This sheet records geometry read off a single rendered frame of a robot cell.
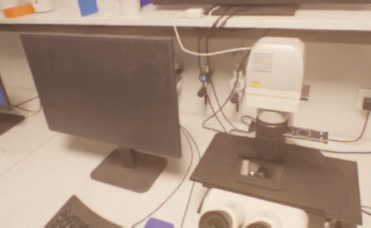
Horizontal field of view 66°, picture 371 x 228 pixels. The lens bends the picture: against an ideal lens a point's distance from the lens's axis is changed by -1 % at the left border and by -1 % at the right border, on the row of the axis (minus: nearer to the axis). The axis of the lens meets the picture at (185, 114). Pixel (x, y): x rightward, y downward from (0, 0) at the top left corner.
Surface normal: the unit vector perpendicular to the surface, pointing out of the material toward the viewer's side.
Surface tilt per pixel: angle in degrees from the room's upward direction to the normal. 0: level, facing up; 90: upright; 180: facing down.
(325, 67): 90
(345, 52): 90
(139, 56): 86
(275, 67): 73
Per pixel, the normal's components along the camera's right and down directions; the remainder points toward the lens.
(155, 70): -0.40, 0.44
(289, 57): -0.41, 0.22
